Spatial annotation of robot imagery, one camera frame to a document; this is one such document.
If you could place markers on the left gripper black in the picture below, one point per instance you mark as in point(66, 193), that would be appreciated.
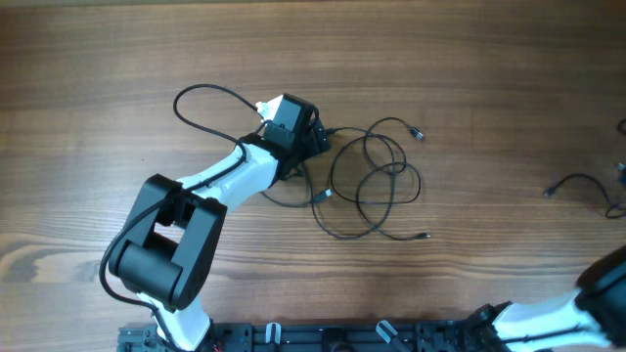
point(312, 148)

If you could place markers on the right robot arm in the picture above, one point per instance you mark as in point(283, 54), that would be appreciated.
point(592, 314)

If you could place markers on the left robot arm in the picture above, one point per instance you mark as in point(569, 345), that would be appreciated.
point(164, 251)

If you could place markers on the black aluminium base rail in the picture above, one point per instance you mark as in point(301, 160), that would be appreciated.
point(433, 336)

